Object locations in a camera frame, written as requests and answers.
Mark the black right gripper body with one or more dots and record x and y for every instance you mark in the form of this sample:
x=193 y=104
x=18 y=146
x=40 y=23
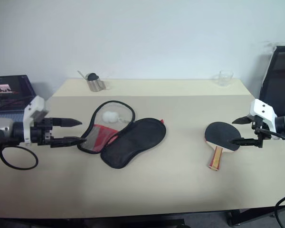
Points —
x=257 y=123

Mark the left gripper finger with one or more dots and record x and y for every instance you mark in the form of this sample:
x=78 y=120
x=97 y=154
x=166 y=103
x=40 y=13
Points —
x=66 y=122
x=66 y=141

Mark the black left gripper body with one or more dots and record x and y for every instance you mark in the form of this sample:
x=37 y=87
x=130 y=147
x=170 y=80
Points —
x=41 y=133

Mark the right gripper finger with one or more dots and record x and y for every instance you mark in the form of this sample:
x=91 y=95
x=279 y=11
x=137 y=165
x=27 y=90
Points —
x=245 y=142
x=243 y=120

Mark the black rubber table tennis paddle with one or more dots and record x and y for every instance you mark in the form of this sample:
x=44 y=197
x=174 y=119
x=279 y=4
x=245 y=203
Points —
x=219 y=134

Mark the black and red paddle case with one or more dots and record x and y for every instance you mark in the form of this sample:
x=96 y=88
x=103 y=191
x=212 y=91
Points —
x=133 y=140

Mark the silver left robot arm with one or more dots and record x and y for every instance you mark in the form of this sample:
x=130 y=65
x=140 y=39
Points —
x=0 y=129

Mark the white plush pompom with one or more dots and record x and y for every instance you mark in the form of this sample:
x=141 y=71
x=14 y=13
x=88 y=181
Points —
x=110 y=116

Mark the clear glass cup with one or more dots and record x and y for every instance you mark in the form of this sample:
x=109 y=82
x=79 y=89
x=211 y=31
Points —
x=223 y=78

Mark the metal pitcher with black lid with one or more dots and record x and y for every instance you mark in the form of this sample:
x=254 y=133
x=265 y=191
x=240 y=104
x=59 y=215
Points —
x=95 y=84

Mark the black office chair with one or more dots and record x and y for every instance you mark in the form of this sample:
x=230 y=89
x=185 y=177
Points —
x=281 y=78

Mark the open black laptop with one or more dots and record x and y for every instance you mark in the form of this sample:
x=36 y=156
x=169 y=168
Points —
x=12 y=90

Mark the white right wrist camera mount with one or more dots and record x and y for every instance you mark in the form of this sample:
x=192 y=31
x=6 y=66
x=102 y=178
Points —
x=263 y=109

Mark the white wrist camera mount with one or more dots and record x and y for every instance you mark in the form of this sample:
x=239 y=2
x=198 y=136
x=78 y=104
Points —
x=34 y=104
x=263 y=109

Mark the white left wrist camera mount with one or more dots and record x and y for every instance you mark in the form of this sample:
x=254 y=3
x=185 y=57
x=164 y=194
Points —
x=34 y=104

